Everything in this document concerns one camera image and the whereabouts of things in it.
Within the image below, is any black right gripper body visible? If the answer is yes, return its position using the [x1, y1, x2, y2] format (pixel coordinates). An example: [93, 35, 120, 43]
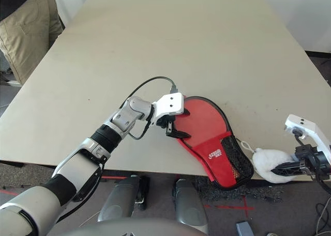
[294, 144, 331, 180]

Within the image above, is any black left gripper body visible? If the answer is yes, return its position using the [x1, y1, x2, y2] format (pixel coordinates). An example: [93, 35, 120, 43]
[156, 114, 178, 134]

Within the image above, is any grey robot right leg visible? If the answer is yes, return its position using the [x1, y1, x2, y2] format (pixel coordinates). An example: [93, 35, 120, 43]
[172, 179, 209, 234]

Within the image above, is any grey robot leg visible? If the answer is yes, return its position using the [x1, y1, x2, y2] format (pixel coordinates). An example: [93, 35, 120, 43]
[97, 175, 150, 223]
[172, 179, 209, 234]

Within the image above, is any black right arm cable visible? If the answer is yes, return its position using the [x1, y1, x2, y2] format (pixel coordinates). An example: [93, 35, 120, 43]
[292, 128, 331, 195]

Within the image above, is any dark speckled floor mat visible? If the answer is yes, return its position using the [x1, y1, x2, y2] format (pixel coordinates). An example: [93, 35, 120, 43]
[195, 176, 282, 204]

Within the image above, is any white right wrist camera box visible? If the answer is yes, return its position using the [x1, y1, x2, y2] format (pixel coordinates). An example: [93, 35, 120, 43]
[283, 114, 331, 167]

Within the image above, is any grey floor pedal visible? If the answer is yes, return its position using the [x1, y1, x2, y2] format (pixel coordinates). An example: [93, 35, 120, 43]
[235, 221, 255, 236]

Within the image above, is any grey robot left leg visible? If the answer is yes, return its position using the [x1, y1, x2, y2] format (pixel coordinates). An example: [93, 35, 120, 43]
[97, 175, 150, 223]

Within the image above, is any loose floor cable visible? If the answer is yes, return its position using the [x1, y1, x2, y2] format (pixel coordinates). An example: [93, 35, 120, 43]
[317, 202, 331, 234]

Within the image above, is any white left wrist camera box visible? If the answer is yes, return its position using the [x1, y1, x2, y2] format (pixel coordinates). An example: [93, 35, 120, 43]
[152, 92, 185, 125]

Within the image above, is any grey robot torso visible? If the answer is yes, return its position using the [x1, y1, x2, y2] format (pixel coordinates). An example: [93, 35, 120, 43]
[48, 219, 207, 236]

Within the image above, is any red black paddle case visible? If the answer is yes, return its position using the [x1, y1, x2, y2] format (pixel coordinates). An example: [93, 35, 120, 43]
[172, 95, 255, 189]

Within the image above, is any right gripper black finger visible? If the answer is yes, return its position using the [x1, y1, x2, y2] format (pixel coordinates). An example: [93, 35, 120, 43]
[270, 162, 303, 176]

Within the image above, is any grey speckled floor mat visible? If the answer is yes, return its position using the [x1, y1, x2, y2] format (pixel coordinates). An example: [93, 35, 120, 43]
[0, 166, 54, 191]

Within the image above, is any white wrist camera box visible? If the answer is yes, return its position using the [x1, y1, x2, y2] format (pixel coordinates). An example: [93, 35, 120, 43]
[283, 114, 331, 167]
[152, 92, 185, 125]

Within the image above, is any bystander in khaki trousers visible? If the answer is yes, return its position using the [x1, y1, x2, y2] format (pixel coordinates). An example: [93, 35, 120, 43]
[0, 0, 64, 85]

